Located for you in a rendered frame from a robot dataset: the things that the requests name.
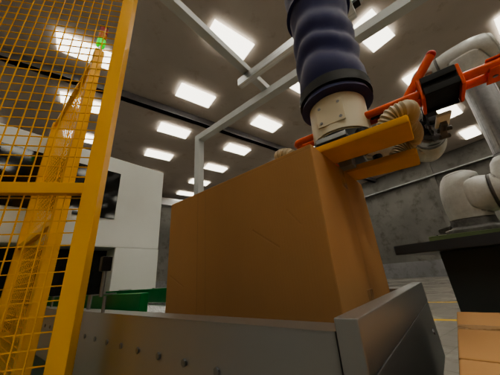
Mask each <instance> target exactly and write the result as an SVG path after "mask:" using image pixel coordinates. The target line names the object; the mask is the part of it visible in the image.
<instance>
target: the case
mask: <svg viewBox="0 0 500 375"><path fill-rule="evenodd" d="M389 292H390V289H389V287H388V282H387V279H386V276H385V270H384V268H383V264H382V259H381V257H380V253H379V248H378V245H377V242H376V238H375V234H374V229H373V226H372V223H371V218H370V215H369V212H368V206H367V204H366V201H365V196H364V193H363V189H362V185H361V184H359V183H358V182H357V181H356V180H355V179H354V178H352V177H351V176H350V175H348V174H347V173H346V172H344V171H343V170H342V169H341V168H340V167H339V166H337V165H336V164H335V163H333V162H332V161H331V160H329V158H328V157H326V156H325V155H324V154H322V153H321V152H320V151H318V150H317V149H316V148H314V146H313V145H311V144H308V145H306V146H304V147H302V148H300V149H297V150H295V151H293V152H290V153H288V154H286V155H284V156H281V157H280V158H277V159H275V160H272V161H270V162H268V163H265V164H263V165H261V166H259V167H256V168H255V169H252V170H250V171H248V172H245V173H243V174H241V175H238V176H236V177H234V178H232V179H229V180H228V181H225V182H223V183H220V184H218V185H216V186H213V187H211V188H209V189H207V190H204V191H203V192H200V193H198V194H196V195H193V196H191V197H189V198H186V199H184V200H182V201H180V202H177V203H175V204H173V205H172V206H171V219H170V244H169V257H168V270H167V294H166V307H165V313H177V314H190V315H215V316H228V317H241V318H265V319H278V320H291V321H316V322H329V323H334V318H335V317H337V316H339V315H341V314H343V313H346V312H348V311H350V310H352V309H355V308H357V307H359V306H361V305H363V304H366V303H367V302H369V301H372V300H374V299H376V298H379V297H381V296H383V295H385V294H387V293H389Z"/></svg>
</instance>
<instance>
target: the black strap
mask: <svg viewBox="0 0 500 375"><path fill-rule="evenodd" d="M343 80H355V81H359V82H362V83H364V84H365V85H366V86H367V87H368V88H369V89H370V90H371V91H372V92H374V91H373V88H372V85H371V80H370V78H369V76H368V75H367V74H366V73H365V72H363V71H361V70H358V69H354V68H341V69H337V70H334V71H329V72H327V73H325V74H323V75H321V76H319V77H317V78H316V79H314V80H313V81H312V82H311V83H310V84H309V85H308V86H307V87H306V88H305V89H304V90H303V92H302V93H301V96H300V101H299V103H300V108H301V115H302V112H303V108H304V105H305V103H306V102H307V99H308V97H309V96H310V95H311V94H312V93H313V92H315V91H316V90H318V89H320V88H321V87H322V86H326V85H327V84H330V83H335V82H339V81H343Z"/></svg>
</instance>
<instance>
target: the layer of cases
mask: <svg viewBox="0 0 500 375"><path fill-rule="evenodd" d="M457 325H458V359H459V375H500V312H457Z"/></svg>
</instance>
